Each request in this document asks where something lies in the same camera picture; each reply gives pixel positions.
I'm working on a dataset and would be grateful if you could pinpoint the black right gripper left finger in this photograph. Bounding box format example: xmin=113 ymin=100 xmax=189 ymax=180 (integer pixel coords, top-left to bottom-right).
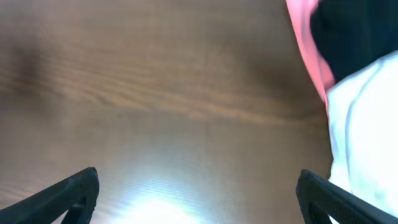
xmin=1 ymin=167 xmax=100 ymax=224

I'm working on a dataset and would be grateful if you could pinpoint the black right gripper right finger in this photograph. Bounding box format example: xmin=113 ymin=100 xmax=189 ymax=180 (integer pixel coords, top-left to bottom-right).
xmin=296 ymin=169 xmax=397 ymax=224

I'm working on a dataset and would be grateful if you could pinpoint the white garment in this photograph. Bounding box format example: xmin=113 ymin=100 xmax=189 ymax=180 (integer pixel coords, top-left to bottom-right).
xmin=328 ymin=52 xmax=397 ymax=216

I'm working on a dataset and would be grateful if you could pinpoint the black garment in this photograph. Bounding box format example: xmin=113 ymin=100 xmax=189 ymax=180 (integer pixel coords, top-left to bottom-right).
xmin=310 ymin=0 xmax=397 ymax=82

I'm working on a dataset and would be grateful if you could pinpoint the pink garment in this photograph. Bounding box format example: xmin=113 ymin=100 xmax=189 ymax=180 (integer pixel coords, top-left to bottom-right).
xmin=285 ymin=0 xmax=335 ymax=110

